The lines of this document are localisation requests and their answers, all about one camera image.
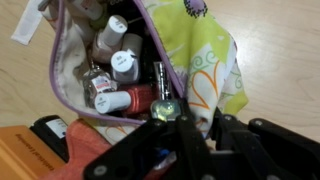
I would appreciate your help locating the plain white bottle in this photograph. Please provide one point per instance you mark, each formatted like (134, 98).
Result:
(133, 41)

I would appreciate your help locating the orange box with lettering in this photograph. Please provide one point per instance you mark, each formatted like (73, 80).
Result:
(20, 153)

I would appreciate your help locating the yellow polish bottle silver cap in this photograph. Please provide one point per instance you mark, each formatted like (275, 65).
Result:
(165, 111)

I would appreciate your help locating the red polish bottle white cap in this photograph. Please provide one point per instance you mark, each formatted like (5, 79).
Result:
(140, 98)

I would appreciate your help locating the clear bottle with label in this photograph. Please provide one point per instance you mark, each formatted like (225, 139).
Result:
(100, 83)

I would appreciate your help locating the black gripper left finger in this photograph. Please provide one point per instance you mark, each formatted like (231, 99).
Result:
(186, 140)

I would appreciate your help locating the yellow green floral bag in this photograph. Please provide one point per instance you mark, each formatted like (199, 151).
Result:
(200, 50)

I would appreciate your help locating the black device with white label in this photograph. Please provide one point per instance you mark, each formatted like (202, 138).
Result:
(43, 128)

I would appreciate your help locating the white paper strip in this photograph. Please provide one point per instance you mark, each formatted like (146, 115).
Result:
(28, 23)

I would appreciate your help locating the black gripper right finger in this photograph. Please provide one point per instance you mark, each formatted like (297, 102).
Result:
(240, 140)

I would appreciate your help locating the pale pink polish bottle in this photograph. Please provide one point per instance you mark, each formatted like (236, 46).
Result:
(113, 30)

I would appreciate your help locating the white tube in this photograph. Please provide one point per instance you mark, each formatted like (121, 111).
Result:
(88, 8)

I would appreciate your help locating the white polish bottle round cap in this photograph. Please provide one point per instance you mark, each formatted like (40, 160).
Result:
(122, 61)

